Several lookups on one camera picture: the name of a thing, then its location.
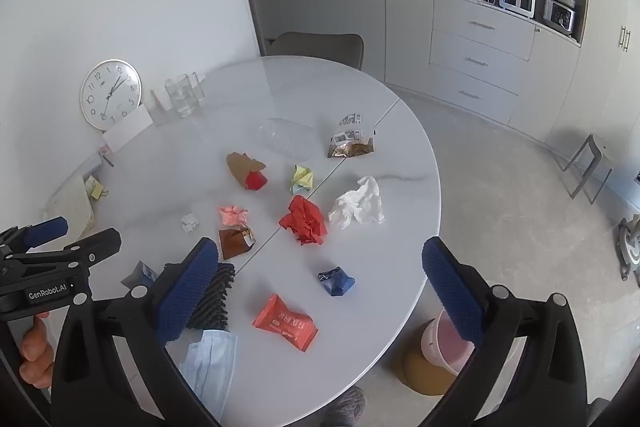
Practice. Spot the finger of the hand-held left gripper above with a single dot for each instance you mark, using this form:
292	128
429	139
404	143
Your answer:
95	247
47	228

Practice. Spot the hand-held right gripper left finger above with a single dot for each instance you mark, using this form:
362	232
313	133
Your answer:
187	292

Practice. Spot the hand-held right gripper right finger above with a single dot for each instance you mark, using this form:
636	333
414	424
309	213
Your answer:
450	292

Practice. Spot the black ribbed foam piece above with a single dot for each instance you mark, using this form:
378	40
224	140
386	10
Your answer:
215	297

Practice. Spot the grey blue wrapper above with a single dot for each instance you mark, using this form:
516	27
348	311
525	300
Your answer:
140	276

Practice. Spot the pink bucket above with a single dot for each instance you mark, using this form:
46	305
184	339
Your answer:
442	349

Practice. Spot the brown wrapper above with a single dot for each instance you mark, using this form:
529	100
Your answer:
234	243

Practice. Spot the small white paper wad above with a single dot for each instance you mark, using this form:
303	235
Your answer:
190	223

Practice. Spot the blue face mask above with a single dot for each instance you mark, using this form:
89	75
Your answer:
210	372

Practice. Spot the pink paper wad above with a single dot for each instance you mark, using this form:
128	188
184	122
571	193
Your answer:
232	215

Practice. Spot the orange red snack packet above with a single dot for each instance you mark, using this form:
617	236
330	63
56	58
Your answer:
285	322

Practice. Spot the dark blue wrapper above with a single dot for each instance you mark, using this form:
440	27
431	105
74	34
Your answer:
337	281

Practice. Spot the white tissue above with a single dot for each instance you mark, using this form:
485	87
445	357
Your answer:
357	204

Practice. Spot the red paper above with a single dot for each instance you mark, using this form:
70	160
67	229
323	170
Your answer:
304	219

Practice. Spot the person's left hand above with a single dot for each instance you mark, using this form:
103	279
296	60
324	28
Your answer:
36	352

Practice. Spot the pale paper notepad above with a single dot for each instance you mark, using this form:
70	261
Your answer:
70	204

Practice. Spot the yellow sticky notes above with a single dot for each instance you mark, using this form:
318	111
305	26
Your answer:
95	187

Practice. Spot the ochre round stool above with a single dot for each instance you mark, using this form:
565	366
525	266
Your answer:
417	374

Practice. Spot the white card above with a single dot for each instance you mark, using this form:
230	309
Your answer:
127	129

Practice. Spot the brown and red paper wad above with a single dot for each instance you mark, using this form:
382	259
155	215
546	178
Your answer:
247	169

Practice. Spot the grey fuzzy slipper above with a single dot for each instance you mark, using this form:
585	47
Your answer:
345	409

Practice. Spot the yellow green paper wad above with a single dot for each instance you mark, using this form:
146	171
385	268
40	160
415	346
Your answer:
302	179

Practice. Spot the clear drinking glass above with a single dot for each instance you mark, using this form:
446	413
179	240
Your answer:
161	99
181	96

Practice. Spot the clear snack bag brown contents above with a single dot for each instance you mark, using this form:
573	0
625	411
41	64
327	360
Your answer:
352	142

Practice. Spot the clear plastic bag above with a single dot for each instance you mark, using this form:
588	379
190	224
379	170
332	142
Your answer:
285	137

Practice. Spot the white floor machine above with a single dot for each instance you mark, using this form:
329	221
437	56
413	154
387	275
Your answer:
631	249

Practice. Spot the clear square glass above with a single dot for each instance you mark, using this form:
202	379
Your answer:
199	86

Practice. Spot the grey cabinet drawer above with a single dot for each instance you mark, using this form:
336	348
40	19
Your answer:
475	61
480	27
467	96

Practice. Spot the grey dining chair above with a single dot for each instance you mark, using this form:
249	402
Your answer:
315	47

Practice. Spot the silver countertop appliance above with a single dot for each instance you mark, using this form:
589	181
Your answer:
559	13

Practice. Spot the white round wall clock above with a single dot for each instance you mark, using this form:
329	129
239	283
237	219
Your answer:
111	94

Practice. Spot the grey metal frame stool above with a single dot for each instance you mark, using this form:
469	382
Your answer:
592	162

